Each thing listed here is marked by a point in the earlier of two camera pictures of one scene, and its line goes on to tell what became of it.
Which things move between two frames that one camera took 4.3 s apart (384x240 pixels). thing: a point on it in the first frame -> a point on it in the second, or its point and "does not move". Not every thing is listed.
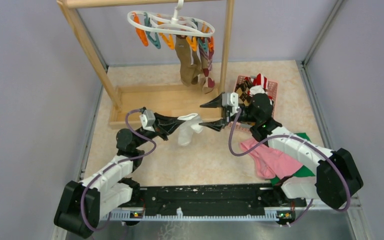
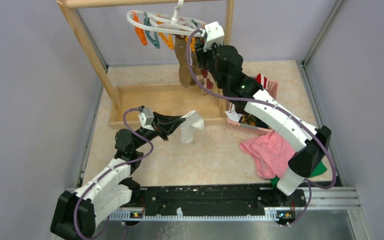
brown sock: x=187 y=70 does not move
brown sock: x=198 y=70 does not move
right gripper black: x=217 y=102 -> x=201 y=53
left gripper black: x=171 y=123 does not move
